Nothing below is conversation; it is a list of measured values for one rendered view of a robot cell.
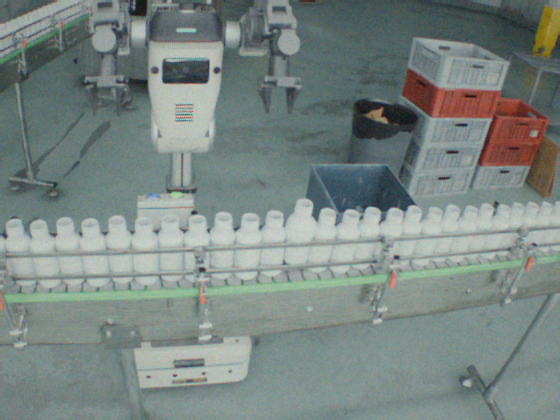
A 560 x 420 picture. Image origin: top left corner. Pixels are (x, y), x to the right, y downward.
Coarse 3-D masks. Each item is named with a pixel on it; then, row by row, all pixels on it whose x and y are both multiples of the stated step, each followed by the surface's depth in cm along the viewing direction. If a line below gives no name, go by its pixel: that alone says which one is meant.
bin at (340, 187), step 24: (312, 168) 174; (336, 168) 179; (360, 168) 181; (384, 168) 184; (312, 192) 176; (336, 192) 185; (360, 192) 188; (384, 192) 186; (408, 192) 168; (312, 216) 176; (336, 216) 153; (384, 216) 157
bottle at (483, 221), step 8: (480, 208) 125; (488, 208) 126; (480, 216) 125; (488, 216) 124; (480, 224) 125; (488, 224) 125; (472, 240) 128; (480, 240) 127; (472, 248) 129; (480, 248) 130; (472, 256) 131
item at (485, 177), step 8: (480, 168) 362; (488, 168) 364; (496, 168) 368; (504, 168) 371; (512, 168) 374; (520, 168) 377; (528, 168) 379; (472, 176) 372; (480, 176) 368; (488, 176) 371; (496, 176) 374; (504, 176) 377; (512, 176) 379; (520, 176) 383; (472, 184) 373; (480, 184) 373; (488, 184) 377; (496, 184) 380; (504, 184) 383; (512, 184) 386; (520, 184) 388
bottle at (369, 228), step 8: (368, 208) 117; (368, 216) 115; (376, 216) 115; (360, 224) 118; (368, 224) 116; (376, 224) 116; (360, 232) 117; (368, 232) 116; (376, 232) 116; (360, 248) 119; (368, 248) 119; (360, 256) 120; (368, 256) 120; (368, 264) 122
